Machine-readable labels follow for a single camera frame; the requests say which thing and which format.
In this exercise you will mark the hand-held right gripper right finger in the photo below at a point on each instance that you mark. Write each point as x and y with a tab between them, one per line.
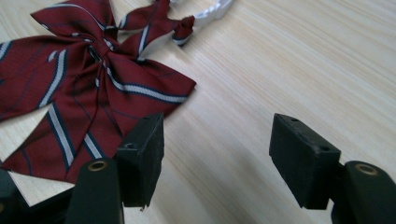
303	161

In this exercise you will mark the dark red striped bow tie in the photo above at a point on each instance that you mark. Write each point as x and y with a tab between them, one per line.
90	81

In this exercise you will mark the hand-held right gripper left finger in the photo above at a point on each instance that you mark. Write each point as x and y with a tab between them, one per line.
140	161

